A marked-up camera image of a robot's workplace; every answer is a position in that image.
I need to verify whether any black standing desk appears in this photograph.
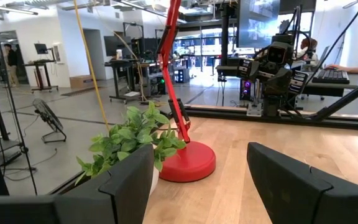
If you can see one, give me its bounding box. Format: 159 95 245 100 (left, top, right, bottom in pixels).
23 58 60 93

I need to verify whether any black diagonal strut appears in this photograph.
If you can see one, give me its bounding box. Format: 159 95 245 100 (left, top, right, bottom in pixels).
311 81 358 123

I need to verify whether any person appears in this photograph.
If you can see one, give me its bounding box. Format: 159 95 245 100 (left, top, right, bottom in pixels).
3 43 21 88
296 36 320 65

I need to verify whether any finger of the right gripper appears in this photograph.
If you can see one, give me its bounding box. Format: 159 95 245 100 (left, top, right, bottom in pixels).
254 77 273 95
271 68 293 96

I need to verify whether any black desk monitor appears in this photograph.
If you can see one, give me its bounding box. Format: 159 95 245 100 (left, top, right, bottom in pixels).
103 35 132 57

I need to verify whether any black computer tower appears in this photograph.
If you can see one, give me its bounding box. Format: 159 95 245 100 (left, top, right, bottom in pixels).
239 78 255 101

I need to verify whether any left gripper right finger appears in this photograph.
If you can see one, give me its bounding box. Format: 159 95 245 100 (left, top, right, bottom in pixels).
246 142 358 224

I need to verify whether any green plant in white pot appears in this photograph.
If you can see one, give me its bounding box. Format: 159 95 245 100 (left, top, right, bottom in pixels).
75 101 188 197

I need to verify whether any small monitor on stand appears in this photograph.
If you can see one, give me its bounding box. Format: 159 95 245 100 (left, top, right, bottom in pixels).
34 42 48 55

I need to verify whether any black office desk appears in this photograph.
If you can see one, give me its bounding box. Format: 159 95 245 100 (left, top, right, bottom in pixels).
103 58 144 104

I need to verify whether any black floor fan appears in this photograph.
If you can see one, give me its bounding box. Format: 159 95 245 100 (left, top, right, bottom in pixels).
32 98 68 144

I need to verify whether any yellow hanging cable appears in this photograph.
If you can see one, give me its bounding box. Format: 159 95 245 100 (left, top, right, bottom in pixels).
72 0 111 132

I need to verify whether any black keyboard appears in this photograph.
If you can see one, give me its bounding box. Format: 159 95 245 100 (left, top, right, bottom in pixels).
311 68 351 85

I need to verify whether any brown cardboard box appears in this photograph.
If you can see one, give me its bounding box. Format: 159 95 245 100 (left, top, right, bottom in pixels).
69 74 95 89

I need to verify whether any large wall screen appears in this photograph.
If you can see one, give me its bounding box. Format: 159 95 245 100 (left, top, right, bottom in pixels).
237 0 282 49

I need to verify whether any red desk lamp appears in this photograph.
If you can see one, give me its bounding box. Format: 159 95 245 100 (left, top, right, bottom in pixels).
156 0 217 184

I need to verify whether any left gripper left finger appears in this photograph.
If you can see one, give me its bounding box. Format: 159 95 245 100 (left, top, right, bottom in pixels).
53 143 155 224

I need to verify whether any black table frame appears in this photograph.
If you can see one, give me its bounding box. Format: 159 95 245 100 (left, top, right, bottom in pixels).
50 104 358 196

